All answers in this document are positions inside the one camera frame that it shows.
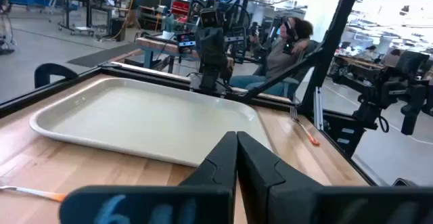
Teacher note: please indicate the black curved clamp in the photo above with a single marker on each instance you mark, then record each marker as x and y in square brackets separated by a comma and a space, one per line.
[50, 71]

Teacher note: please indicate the black neighbouring robot arm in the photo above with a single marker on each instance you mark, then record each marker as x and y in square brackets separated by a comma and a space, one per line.
[389, 88]

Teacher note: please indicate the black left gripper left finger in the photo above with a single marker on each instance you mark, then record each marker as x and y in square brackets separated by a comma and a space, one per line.
[189, 203]

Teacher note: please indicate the black waste bin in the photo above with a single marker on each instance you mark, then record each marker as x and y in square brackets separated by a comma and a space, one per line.
[117, 29]

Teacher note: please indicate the red storage bins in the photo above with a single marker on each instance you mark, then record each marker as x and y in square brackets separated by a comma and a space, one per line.
[180, 6]

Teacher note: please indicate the black metal table frame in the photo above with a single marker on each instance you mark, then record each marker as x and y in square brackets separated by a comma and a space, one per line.
[331, 31]

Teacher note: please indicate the black floor mat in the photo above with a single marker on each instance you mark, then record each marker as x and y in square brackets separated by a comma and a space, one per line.
[101, 55]

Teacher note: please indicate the wooden workbench with blue legs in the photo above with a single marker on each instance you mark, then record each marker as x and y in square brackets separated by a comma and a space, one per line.
[159, 46]

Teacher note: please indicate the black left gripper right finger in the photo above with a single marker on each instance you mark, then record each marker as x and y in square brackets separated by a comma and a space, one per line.
[287, 200]

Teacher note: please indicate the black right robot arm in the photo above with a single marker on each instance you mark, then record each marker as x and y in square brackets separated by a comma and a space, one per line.
[212, 53]

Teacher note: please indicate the silver aluminium post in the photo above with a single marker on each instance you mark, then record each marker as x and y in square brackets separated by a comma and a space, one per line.
[318, 109]

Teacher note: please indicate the cream plastic tray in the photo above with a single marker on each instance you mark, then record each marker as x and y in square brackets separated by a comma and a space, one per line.
[145, 122]

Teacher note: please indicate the person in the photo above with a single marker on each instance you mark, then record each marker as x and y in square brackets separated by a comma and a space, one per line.
[279, 58]

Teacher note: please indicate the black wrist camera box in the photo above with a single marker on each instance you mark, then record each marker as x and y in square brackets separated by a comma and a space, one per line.
[210, 17]

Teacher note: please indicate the black rolling table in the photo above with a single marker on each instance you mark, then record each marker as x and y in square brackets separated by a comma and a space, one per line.
[81, 0]

